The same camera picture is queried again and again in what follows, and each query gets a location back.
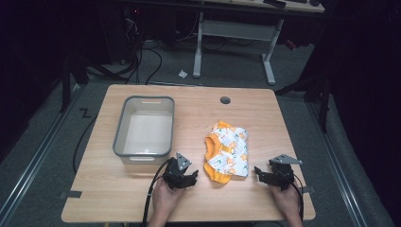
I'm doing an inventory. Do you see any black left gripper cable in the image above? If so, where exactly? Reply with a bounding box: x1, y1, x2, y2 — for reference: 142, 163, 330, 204
141, 158, 174, 227

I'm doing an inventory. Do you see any bundle of black floor cables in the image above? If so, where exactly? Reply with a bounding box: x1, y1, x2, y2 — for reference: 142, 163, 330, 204
91, 12, 164, 86

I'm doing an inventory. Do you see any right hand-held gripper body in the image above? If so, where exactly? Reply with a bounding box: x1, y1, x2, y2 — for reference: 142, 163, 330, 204
268, 153, 304, 192

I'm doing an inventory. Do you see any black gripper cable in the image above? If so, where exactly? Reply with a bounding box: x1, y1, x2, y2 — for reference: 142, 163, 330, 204
141, 158, 174, 227
291, 173, 305, 222

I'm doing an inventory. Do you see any black metal stand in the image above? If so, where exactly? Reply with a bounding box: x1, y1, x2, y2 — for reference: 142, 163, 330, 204
274, 70, 334, 134
59, 55, 91, 114

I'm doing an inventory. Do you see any white plastic bin grey rim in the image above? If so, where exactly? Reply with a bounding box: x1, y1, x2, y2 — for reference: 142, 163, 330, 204
112, 95, 176, 166

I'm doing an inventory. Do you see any white metal desk frame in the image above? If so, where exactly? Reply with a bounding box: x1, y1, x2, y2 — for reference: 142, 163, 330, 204
192, 0, 325, 87

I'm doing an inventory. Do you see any person's right hand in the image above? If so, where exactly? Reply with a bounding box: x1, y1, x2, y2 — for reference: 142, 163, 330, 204
269, 183, 301, 221

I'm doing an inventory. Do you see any orange floral baby garment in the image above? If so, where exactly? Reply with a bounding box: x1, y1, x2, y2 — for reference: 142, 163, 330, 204
202, 119, 251, 185

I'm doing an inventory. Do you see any metal floor rail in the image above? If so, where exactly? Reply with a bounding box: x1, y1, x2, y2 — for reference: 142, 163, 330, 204
0, 84, 85, 219
305, 99, 368, 227

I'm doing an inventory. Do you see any person's left hand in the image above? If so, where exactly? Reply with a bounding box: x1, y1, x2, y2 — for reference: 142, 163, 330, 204
151, 179, 187, 221

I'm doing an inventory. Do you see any thin black floor cable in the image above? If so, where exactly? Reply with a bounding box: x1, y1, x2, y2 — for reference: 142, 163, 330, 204
72, 113, 99, 175

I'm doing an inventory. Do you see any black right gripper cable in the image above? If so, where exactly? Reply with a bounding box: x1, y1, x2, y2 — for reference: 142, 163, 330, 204
291, 173, 305, 222

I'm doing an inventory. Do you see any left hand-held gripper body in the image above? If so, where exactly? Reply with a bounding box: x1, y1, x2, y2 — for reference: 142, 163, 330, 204
162, 151, 193, 190

